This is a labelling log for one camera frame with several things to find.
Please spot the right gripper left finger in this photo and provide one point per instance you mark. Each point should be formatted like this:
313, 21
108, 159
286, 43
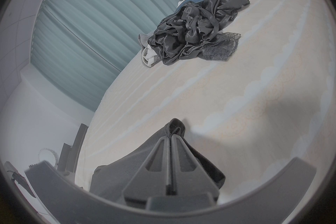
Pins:
152, 181

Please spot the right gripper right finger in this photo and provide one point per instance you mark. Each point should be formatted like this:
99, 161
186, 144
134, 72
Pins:
191, 181

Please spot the black T-shirt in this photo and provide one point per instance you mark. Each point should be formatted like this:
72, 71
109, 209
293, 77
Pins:
118, 173

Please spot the bed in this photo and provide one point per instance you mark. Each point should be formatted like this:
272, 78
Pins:
249, 86

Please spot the pile of clothes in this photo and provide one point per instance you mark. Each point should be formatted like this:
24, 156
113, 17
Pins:
194, 31

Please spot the black chest of drawers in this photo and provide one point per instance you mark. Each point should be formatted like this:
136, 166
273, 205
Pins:
76, 146

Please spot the round white mirror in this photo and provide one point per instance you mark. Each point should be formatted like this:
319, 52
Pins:
46, 156

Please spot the blue-green curtain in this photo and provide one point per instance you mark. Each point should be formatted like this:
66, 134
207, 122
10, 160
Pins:
91, 34

